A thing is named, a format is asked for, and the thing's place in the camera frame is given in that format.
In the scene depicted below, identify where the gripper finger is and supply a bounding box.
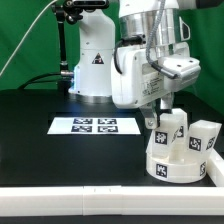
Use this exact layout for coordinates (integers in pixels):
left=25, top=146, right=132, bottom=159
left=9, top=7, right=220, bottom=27
left=160, top=93, right=174, bottom=113
left=140, top=102, right=159, bottom=130

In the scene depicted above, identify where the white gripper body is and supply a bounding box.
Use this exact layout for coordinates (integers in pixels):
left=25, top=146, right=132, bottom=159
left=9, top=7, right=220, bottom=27
left=111, top=42, right=190, bottom=109

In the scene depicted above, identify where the white round stool seat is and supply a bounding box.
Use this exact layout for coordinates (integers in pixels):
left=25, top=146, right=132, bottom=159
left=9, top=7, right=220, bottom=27
left=146, top=149, right=207, bottom=184

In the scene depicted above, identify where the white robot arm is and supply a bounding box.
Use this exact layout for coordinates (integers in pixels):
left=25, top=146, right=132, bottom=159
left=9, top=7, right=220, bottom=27
left=66, top=0, right=224, bottom=129

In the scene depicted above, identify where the white marker sheet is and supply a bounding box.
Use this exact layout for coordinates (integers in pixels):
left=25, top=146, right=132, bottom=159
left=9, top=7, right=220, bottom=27
left=48, top=117, right=140, bottom=135

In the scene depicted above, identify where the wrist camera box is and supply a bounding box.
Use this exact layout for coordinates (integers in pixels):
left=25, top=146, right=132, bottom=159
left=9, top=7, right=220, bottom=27
left=158, top=54, right=201, bottom=92

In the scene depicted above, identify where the white right barrier rail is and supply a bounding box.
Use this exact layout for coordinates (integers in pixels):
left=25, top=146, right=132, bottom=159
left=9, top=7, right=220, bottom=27
left=207, top=150, right=224, bottom=187

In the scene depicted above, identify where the white barrier rail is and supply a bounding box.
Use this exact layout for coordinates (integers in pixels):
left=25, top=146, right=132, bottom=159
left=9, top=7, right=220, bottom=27
left=0, top=186, right=224, bottom=217
left=207, top=150, right=224, bottom=187

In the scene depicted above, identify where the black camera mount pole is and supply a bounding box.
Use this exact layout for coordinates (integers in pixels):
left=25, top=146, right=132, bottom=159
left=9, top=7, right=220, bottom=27
left=52, top=0, right=115, bottom=96

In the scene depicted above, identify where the white front barrier rail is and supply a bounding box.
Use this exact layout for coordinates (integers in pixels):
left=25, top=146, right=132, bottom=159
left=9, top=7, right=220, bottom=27
left=0, top=186, right=224, bottom=217

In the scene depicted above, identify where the black cable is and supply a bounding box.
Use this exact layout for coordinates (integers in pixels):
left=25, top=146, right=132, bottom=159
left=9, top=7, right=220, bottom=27
left=17, top=71, right=73, bottom=91

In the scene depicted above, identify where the white cable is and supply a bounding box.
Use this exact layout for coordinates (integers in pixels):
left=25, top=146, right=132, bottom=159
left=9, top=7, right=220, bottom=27
left=0, top=0, right=58, bottom=77

